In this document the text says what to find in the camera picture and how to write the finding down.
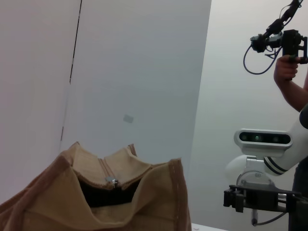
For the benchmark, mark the person's bare forearm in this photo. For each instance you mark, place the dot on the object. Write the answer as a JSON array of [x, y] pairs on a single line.
[[292, 95]]

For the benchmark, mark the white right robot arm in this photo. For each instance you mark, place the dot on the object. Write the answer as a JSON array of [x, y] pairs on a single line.
[[292, 149]]

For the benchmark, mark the khaki canvas food bag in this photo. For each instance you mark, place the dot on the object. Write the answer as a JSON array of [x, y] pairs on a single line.
[[48, 207]]

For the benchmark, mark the person's bare hand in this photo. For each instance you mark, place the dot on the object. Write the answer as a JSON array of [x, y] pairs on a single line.
[[285, 68]]

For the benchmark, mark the black handheld teleoperation controller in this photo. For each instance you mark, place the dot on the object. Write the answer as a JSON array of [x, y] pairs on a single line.
[[292, 42]]

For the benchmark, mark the silver metal zipper slider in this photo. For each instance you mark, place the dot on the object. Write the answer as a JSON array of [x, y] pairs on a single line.
[[112, 180]]

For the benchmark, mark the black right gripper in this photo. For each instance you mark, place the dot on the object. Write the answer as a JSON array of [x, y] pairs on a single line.
[[264, 198]]

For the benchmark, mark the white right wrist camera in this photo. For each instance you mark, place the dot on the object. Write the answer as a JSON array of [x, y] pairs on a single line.
[[262, 139]]

